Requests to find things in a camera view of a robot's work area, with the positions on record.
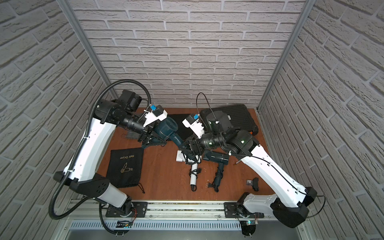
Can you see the black printed drawstring pouch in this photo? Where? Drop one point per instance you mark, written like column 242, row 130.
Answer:
column 125, row 168

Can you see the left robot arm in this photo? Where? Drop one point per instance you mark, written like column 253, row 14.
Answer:
column 80, row 175

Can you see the white hair dryer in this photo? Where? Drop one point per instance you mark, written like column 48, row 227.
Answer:
column 194, row 164

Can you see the black plastic tool case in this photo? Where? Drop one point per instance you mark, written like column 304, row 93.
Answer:
column 237, row 115

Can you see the grey fabric pouch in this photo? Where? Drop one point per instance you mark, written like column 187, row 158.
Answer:
column 131, row 135

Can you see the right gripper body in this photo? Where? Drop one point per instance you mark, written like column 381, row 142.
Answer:
column 196, row 145

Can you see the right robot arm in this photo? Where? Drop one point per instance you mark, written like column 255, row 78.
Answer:
column 290, row 201

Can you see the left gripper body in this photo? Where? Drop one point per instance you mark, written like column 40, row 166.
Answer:
column 148, row 135

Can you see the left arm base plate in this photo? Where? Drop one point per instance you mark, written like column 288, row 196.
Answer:
column 132, row 209

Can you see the aluminium rail frame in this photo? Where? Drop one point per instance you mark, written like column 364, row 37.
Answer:
column 163, row 215

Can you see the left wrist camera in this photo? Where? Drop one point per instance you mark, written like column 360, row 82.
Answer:
column 156, row 113

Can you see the small black adapter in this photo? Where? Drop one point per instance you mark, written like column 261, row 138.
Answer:
column 254, row 183

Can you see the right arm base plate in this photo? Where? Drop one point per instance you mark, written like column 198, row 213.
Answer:
column 235, row 210

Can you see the dark green hair dryer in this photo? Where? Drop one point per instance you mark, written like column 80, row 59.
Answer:
column 220, row 159
column 167, row 130

